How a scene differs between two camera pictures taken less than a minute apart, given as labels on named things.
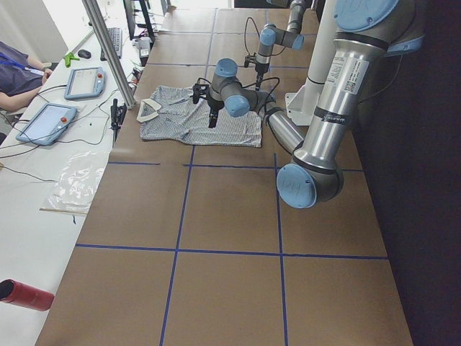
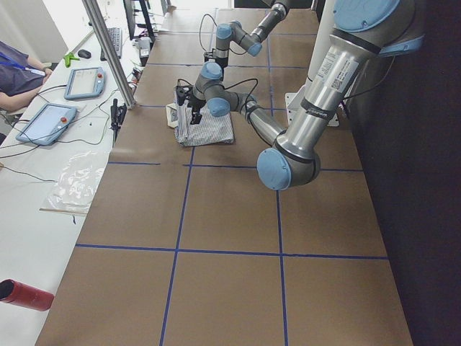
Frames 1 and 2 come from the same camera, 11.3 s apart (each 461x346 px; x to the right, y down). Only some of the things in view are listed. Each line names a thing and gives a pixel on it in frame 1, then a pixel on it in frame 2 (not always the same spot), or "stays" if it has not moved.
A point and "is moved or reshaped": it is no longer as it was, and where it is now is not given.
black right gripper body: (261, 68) to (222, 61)
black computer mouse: (84, 53) stays
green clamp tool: (68, 57) stays
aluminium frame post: (113, 58) stays
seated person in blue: (21, 78) stays
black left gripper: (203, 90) to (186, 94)
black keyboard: (116, 37) stays
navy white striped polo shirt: (168, 114) is moved or reshaped
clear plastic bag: (74, 187) stays
